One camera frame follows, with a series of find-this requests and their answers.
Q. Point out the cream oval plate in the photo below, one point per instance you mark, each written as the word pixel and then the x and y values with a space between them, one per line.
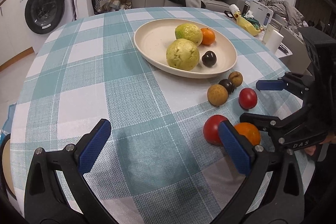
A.
pixel 157 44

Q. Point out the white side table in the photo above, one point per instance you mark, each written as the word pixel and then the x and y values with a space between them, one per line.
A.
pixel 292 50

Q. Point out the plaid cloth on chair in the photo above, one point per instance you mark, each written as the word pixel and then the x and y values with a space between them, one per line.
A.
pixel 116 5

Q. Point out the white appliance box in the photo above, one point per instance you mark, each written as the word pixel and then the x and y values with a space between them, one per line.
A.
pixel 261 13

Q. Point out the green yellow citrus fruit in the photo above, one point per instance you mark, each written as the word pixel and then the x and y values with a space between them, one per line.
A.
pixel 190 32

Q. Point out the brown longan with stem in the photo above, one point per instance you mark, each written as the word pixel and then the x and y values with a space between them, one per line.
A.
pixel 236 78

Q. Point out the yellow guava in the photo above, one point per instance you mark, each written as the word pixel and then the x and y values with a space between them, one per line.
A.
pixel 182 54

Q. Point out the small orange mandarin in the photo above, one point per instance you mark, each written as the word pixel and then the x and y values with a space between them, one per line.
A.
pixel 208 36

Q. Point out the white paper roll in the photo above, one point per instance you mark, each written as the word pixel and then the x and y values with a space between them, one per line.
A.
pixel 272 39

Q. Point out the person's right hand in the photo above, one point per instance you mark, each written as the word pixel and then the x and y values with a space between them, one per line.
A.
pixel 329 139

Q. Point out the white kitchen counter cabinet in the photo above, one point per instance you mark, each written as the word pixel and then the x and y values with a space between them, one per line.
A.
pixel 14 32

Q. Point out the teal checkered tablecloth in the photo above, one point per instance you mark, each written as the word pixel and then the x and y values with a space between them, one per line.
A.
pixel 156 166

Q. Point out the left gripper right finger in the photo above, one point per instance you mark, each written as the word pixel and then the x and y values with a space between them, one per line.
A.
pixel 283 201

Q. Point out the dark cherry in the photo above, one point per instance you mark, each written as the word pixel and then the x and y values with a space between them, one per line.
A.
pixel 209 59
pixel 228 85

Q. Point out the red cherry tomato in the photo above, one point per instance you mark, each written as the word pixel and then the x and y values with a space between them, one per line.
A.
pixel 247 98
pixel 210 129

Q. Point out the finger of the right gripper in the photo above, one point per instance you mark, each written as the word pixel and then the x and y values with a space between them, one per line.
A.
pixel 270 85
pixel 262 122

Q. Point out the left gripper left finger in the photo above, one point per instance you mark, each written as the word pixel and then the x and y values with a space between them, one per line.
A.
pixel 45 201

